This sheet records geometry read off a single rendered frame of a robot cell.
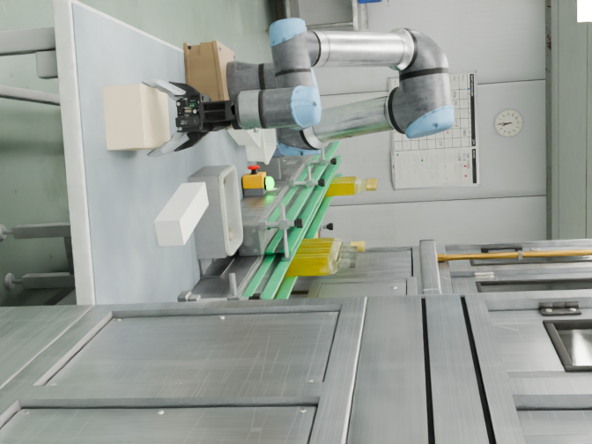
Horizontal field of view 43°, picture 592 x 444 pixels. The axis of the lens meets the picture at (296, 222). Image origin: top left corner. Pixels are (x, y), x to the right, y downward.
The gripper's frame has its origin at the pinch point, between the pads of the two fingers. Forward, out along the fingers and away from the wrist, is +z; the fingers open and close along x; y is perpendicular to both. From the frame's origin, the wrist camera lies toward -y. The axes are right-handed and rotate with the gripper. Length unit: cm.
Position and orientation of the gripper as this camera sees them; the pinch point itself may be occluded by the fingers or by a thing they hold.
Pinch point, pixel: (145, 118)
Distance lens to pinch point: 156.1
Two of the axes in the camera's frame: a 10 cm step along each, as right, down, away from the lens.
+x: 0.6, 10.0, 0.8
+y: -1.6, 0.8, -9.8
